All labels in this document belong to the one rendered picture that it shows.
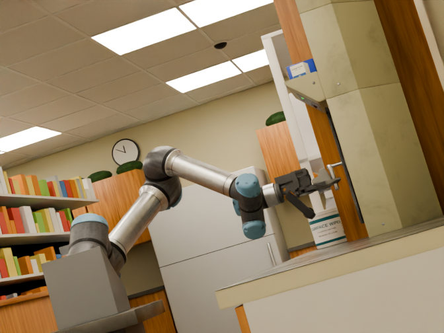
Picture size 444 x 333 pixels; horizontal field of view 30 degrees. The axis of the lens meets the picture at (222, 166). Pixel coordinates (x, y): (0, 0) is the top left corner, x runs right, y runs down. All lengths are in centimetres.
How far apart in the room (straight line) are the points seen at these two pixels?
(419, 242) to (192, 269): 622
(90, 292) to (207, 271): 540
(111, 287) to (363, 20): 123
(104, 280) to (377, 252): 98
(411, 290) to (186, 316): 627
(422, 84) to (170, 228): 503
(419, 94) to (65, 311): 149
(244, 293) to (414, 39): 167
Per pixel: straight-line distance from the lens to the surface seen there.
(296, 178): 274
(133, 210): 280
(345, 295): 167
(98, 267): 241
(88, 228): 255
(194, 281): 782
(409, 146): 282
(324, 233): 343
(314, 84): 275
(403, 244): 167
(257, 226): 266
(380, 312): 167
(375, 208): 271
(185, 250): 782
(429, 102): 311
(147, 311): 240
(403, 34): 315
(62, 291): 245
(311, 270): 167
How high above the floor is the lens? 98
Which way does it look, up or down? 7 degrees up
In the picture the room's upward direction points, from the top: 16 degrees counter-clockwise
